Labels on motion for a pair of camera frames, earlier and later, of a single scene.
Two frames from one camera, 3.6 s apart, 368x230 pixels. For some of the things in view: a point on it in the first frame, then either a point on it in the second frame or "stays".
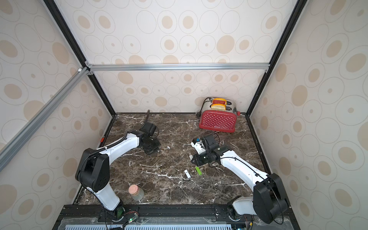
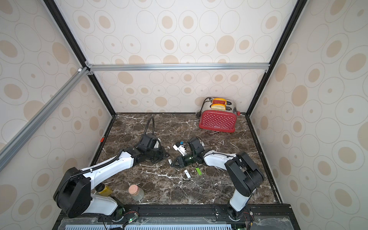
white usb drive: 187,173 stays
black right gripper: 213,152 -> 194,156
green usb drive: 198,170 stays
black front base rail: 169,217 stays
